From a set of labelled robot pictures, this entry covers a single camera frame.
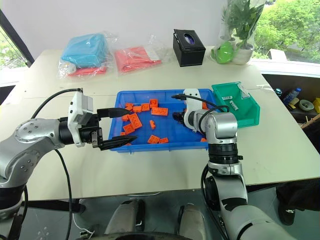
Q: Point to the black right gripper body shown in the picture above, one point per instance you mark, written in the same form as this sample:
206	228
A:
183	117

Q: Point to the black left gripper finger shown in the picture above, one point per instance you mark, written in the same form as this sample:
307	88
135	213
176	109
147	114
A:
112	113
117	141

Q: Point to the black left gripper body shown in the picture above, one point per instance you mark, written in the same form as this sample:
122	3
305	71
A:
87	133

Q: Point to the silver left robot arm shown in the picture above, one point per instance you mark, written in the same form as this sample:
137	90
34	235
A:
27	140

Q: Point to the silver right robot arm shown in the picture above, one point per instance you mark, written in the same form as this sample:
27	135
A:
222	130

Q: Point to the blue plastic bin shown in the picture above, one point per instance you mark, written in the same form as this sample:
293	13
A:
175	135

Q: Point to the green plastic bin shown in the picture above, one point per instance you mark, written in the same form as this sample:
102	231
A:
246	112

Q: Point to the clear bin label holder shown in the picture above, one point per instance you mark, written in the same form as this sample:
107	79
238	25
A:
244	91

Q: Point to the long orange toy brick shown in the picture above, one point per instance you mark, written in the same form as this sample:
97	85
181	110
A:
159	111

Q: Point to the large orange toy brick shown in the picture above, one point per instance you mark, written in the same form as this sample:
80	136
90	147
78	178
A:
135	120

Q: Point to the small orange toy brick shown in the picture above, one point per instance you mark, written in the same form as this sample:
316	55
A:
152	124

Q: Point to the small battery with dark print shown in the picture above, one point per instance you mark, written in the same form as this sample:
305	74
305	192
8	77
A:
227	98

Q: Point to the red cloth under blue cloth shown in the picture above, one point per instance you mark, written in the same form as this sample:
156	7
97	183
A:
87	71

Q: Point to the silver cylindrical battery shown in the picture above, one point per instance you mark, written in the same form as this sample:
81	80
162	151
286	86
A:
233	105

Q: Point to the red cloth in plastic bag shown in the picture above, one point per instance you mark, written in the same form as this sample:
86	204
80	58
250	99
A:
135	60

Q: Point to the black tissue box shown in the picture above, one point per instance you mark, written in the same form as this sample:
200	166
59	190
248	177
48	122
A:
191	53

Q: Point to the blue cloth in plastic bag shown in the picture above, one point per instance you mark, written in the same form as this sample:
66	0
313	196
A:
85	50

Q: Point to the green watering can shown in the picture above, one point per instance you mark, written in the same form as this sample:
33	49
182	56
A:
225	53

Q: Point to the grey and black rounded shape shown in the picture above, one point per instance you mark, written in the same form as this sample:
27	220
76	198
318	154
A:
191	222
125	217

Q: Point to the potted plant in white pot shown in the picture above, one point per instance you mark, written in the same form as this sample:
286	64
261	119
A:
243	53

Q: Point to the small white plant pot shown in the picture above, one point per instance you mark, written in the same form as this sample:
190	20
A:
232	42

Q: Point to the blue water bottle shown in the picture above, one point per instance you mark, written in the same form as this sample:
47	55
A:
292	95

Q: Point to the yellow box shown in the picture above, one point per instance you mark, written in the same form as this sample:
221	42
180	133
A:
317	105

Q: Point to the black shoe with white mark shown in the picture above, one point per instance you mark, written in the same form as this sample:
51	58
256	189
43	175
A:
287	212

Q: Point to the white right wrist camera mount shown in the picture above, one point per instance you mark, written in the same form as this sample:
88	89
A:
193	96

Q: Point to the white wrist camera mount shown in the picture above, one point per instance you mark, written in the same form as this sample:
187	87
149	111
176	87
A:
193	96
75	110

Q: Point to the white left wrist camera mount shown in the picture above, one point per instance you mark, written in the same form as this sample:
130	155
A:
75	110

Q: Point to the black table frame bar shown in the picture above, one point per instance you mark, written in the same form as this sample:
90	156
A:
50	206

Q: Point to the black window frame bar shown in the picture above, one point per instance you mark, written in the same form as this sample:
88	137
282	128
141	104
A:
17	40

